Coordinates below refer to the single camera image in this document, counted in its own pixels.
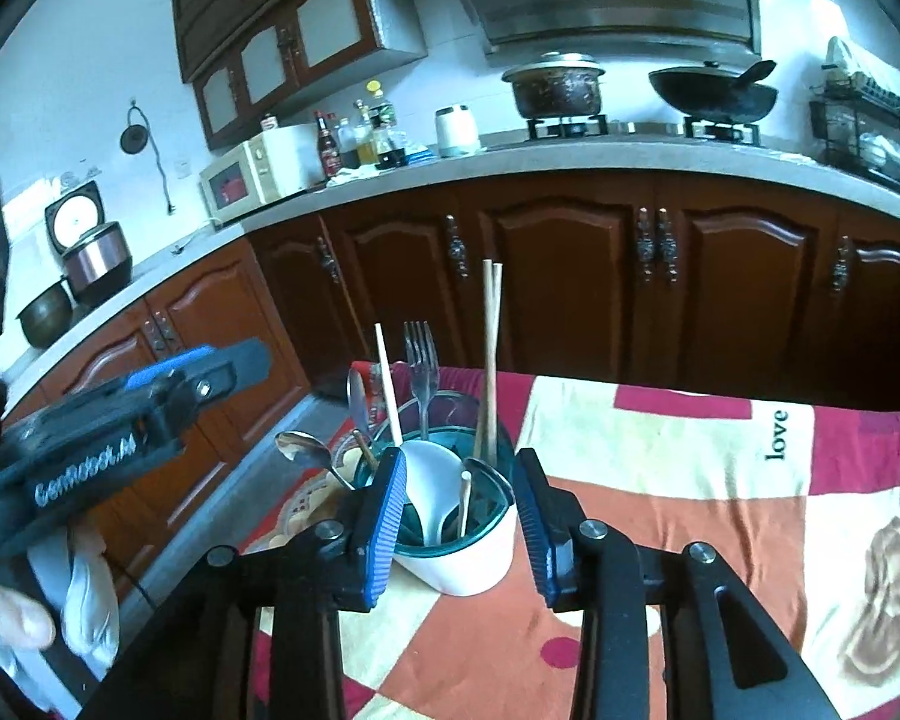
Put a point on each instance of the printed blanket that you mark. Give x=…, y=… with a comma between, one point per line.
x=682, y=465

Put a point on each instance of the dark cooking pot with lid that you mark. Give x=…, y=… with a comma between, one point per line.
x=555, y=86

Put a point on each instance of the person's left hand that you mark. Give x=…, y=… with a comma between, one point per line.
x=90, y=592

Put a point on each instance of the white jar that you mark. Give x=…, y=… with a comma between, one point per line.
x=457, y=131

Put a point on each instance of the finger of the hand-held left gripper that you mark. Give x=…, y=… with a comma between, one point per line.
x=217, y=367

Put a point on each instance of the yellow oil bottle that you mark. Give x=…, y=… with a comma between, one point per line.
x=381, y=127

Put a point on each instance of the brown kitchen cabinets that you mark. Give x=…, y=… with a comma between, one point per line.
x=570, y=270
x=285, y=30

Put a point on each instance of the black wok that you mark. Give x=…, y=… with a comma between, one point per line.
x=712, y=97

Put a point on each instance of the brown upper kitchen cabinets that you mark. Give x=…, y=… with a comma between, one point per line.
x=285, y=30

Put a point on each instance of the white microwave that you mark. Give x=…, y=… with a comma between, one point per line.
x=262, y=172

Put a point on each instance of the metal fork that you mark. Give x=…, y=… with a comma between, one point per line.
x=420, y=382

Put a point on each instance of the metal spoon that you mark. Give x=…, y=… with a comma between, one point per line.
x=356, y=401
x=304, y=448

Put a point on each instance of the black dish rack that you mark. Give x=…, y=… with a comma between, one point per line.
x=870, y=127

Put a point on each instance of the single white chopstick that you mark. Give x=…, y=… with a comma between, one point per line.
x=387, y=382

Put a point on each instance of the grey kitchen countertop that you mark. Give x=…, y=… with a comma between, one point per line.
x=570, y=157

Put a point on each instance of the dark metal bowl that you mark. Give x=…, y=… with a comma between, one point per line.
x=45, y=315

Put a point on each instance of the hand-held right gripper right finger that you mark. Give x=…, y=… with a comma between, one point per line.
x=532, y=532

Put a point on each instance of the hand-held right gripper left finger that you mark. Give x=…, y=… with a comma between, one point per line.
x=386, y=532

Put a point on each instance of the rice cooker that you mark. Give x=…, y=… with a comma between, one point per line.
x=94, y=255

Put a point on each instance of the wooden chopstick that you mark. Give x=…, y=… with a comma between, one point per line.
x=497, y=315
x=487, y=330
x=464, y=502

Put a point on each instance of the dark sauce bottle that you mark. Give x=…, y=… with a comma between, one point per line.
x=328, y=150

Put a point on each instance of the gas stove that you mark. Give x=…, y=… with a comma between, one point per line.
x=645, y=129

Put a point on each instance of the white plastic spoon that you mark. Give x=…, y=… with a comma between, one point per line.
x=427, y=480

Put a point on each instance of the brown lower kitchen cabinets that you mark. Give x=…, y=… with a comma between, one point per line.
x=570, y=270

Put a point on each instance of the teal and white utensil cup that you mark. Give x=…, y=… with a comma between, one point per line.
x=465, y=562

